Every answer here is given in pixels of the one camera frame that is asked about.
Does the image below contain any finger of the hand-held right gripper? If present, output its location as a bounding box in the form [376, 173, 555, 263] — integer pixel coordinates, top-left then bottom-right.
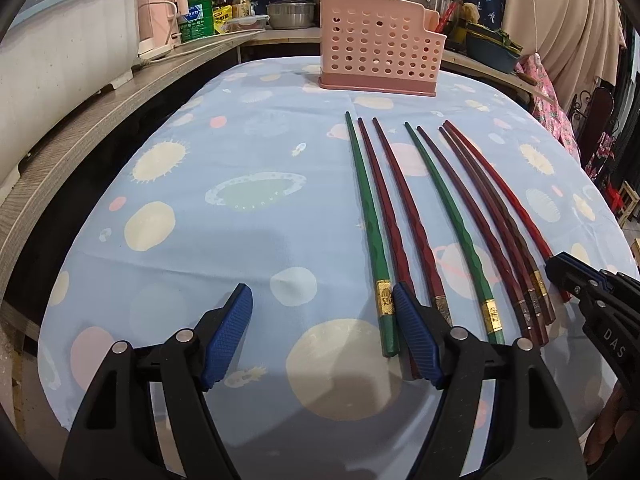
[560, 255, 640, 292]
[545, 256, 602, 311]

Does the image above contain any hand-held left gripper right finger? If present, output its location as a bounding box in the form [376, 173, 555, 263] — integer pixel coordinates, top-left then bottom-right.
[392, 283, 589, 480]

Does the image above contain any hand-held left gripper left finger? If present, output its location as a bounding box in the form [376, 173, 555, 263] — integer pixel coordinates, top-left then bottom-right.
[59, 283, 254, 480]

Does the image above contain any brown chopstick with gold band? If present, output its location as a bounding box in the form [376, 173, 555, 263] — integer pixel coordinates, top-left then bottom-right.
[438, 126, 557, 339]

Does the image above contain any dark red chopstick silver band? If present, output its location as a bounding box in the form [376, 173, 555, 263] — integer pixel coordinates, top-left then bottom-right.
[372, 117, 454, 327]

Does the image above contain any maroon chopstick with silver band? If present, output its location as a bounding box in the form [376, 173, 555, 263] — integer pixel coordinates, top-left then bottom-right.
[417, 126, 536, 346]

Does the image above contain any bright red chopstick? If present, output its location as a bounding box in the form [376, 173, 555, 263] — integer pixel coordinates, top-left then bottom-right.
[439, 0, 465, 34]
[443, 120, 571, 303]

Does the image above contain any green chopstick with gold band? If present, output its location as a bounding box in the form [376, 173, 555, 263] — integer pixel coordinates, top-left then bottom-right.
[404, 121, 505, 345]
[344, 111, 401, 358]

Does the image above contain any pink perforated utensil basket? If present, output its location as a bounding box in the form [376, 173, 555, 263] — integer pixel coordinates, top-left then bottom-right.
[319, 0, 447, 97]

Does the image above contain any person's right hand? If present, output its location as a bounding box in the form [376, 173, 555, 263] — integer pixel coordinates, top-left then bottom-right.
[597, 385, 640, 467]

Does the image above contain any red stool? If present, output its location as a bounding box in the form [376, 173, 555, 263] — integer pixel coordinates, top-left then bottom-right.
[611, 184, 637, 227]

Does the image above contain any blue planet print tablecloth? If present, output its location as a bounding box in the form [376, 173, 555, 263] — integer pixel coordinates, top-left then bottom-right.
[37, 55, 640, 443]

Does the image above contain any black metal chair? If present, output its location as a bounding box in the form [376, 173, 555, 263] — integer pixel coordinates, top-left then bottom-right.
[574, 86, 617, 162]

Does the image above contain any pink floral cloth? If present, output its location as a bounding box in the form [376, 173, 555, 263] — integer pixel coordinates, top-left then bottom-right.
[519, 51, 582, 162]

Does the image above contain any blue enamel pan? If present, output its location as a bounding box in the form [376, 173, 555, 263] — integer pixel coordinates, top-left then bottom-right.
[464, 22, 524, 74]

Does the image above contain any beige curtain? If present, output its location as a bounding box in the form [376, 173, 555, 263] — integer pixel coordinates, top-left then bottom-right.
[501, 0, 623, 113]

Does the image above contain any light wooden counter board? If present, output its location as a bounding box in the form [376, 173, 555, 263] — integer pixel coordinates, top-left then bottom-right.
[239, 26, 557, 105]

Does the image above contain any clear lidded food container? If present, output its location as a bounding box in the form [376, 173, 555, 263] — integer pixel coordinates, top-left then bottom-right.
[224, 13, 271, 34]

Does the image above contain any white plastic tub blue rim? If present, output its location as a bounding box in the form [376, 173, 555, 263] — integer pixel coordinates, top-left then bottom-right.
[0, 0, 144, 188]

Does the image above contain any yellow packet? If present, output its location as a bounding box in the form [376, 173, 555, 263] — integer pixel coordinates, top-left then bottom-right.
[213, 5, 236, 36]

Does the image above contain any green tin can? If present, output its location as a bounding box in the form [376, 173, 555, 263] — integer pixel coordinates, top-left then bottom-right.
[179, 0, 216, 44]

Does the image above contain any pink electric kettle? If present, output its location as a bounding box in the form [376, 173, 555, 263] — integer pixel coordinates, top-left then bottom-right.
[138, 0, 192, 59]

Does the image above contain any small steel pot with lid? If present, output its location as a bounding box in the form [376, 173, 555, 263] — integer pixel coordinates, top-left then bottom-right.
[266, 0, 317, 30]

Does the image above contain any white hanging cord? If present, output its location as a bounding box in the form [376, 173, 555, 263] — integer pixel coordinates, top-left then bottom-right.
[524, 0, 542, 57]

